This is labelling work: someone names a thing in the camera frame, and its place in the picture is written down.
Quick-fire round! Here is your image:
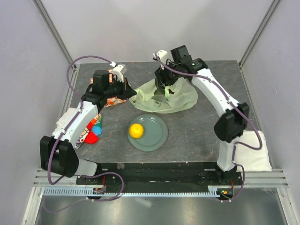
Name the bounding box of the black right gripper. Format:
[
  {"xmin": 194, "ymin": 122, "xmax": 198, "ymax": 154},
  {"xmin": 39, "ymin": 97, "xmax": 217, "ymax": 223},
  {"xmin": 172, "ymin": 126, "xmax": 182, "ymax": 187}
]
[{"xmin": 154, "ymin": 59, "xmax": 181, "ymax": 90}]

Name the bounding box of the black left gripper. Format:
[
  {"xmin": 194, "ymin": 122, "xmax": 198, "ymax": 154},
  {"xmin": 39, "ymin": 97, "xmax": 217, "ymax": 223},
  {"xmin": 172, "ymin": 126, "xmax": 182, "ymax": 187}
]
[{"xmin": 104, "ymin": 76, "xmax": 136, "ymax": 101}]

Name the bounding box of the light green plastic bag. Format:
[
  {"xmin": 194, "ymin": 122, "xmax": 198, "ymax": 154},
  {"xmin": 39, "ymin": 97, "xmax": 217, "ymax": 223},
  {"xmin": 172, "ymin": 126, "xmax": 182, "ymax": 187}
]
[{"xmin": 129, "ymin": 78, "xmax": 198, "ymax": 114}]

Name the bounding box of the yellow fake orange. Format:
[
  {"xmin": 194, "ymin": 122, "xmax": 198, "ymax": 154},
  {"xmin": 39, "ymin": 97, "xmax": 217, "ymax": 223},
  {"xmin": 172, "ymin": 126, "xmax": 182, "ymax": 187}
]
[{"xmin": 129, "ymin": 123, "xmax": 144, "ymax": 139}]

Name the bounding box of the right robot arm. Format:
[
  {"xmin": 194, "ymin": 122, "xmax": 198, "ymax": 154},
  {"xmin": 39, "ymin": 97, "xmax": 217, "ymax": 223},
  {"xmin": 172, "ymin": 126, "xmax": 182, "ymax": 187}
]
[{"xmin": 153, "ymin": 45, "xmax": 249, "ymax": 185}]

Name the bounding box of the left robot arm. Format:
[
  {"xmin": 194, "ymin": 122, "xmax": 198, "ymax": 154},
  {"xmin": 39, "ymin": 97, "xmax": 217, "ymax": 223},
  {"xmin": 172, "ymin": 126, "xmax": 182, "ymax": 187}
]
[{"xmin": 40, "ymin": 64, "xmax": 136, "ymax": 184}]

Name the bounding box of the floral orange folded cloth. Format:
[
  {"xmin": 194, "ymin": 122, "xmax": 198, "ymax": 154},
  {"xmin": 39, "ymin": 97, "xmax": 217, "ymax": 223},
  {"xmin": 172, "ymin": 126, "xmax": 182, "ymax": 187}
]
[{"xmin": 90, "ymin": 69, "xmax": 129, "ymax": 108}]

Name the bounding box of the teal round plate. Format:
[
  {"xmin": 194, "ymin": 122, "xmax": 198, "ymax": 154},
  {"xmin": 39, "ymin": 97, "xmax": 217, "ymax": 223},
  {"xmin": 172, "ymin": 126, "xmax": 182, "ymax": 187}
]
[{"xmin": 127, "ymin": 114, "xmax": 168, "ymax": 152}]

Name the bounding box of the colourful printed cloth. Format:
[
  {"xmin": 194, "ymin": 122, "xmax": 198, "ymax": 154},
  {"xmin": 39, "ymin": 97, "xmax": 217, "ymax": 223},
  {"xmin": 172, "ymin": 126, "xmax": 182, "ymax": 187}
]
[{"xmin": 75, "ymin": 113, "xmax": 102, "ymax": 149}]

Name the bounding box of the white folded towel left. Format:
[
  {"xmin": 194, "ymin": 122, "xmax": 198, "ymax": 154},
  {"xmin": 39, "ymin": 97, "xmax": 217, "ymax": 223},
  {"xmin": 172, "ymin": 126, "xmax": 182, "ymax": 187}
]
[{"xmin": 52, "ymin": 107, "xmax": 77, "ymax": 135}]

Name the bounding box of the white folded towel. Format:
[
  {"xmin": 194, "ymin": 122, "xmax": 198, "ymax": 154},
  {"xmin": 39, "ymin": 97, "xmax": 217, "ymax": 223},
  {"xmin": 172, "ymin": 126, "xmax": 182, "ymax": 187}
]
[
  {"xmin": 52, "ymin": 107, "xmax": 77, "ymax": 135},
  {"xmin": 235, "ymin": 131, "xmax": 272, "ymax": 172}
]

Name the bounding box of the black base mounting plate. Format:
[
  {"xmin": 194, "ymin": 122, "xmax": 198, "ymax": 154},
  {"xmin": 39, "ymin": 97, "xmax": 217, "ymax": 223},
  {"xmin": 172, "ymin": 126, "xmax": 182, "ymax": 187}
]
[{"xmin": 75, "ymin": 161, "xmax": 242, "ymax": 188}]

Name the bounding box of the white folded towel right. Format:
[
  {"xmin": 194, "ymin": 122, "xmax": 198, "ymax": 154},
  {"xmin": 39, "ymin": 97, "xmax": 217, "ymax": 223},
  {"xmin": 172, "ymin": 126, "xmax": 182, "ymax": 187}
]
[{"xmin": 235, "ymin": 131, "xmax": 272, "ymax": 172}]

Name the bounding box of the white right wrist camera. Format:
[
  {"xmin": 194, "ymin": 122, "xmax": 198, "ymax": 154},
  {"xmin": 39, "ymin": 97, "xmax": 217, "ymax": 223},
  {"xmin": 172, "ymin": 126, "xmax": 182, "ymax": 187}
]
[{"xmin": 153, "ymin": 50, "xmax": 169, "ymax": 70}]

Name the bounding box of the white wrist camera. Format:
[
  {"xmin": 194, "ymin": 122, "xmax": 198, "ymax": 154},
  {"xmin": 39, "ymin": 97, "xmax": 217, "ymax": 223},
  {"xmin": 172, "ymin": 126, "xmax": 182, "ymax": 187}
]
[
  {"xmin": 153, "ymin": 50, "xmax": 169, "ymax": 70},
  {"xmin": 110, "ymin": 61, "xmax": 127, "ymax": 83}
]

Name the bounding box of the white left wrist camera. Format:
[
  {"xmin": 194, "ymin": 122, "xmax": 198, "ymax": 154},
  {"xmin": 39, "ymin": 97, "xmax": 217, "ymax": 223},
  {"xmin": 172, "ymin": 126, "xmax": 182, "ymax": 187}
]
[{"xmin": 110, "ymin": 61, "xmax": 127, "ymax": 83}]

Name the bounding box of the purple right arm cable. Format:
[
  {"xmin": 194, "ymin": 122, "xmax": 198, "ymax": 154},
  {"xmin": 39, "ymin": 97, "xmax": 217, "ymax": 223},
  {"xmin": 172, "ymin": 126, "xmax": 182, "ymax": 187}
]
[{"xmin": 154, "ymin": 56, "xmax": 263, "ymax": 203}]

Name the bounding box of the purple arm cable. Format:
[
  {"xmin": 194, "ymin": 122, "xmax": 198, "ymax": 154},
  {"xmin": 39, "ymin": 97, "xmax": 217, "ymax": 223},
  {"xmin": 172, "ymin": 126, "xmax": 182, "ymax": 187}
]
[
  {"xmin": 43, "ymin": 55, "xmax": 124, "ymax": 213},
  {"xmin": 154, "ymin": 56, "xmax": 263, "ymax": 203}
]

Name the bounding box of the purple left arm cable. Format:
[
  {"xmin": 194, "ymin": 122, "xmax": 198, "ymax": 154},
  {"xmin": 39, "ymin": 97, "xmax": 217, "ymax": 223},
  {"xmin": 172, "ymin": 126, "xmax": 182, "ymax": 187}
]
[{"xmin": 43, "ymin": 55, "xmax": 124, "ymax": 213}]

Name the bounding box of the slotted grey cable duct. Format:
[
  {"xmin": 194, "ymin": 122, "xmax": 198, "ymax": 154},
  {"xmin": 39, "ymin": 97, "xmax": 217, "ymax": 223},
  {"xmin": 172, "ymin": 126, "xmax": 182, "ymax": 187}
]
[{"xmin": 43, "ymin": 187, "xmax": 220, "ymax": 197}]

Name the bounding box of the aluminium frame post left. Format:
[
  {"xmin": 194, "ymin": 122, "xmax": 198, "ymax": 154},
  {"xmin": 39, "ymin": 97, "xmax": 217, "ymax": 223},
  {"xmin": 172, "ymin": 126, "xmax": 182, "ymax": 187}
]
[{"xmin": 33, "ymin": 0, "xmax": 73, "ymax": 64}]

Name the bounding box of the aluminium frame post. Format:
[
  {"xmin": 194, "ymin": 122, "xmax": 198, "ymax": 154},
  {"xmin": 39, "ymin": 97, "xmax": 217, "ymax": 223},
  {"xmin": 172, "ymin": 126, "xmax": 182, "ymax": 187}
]
[
  {"xmin": 238, "ymin": 0, "xmax": 281, "ymax": 68},
  {"xmin": 33, "ymin": 0, "xmax": 73, "ymax": 64}
]

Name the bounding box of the aluminium frame post right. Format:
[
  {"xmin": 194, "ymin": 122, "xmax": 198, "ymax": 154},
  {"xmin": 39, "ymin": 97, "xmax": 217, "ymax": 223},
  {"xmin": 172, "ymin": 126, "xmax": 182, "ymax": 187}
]
[{"xmin": 238, "ymin": 0, "xmax": 281, "ymax": 68}]

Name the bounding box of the aluminium front rail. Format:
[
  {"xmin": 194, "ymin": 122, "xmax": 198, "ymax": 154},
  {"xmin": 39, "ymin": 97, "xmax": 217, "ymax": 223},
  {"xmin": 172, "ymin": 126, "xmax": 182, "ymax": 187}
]
[{"xmin": 33, "ymin": 169, "xmax": 288, "ymax": 188}]

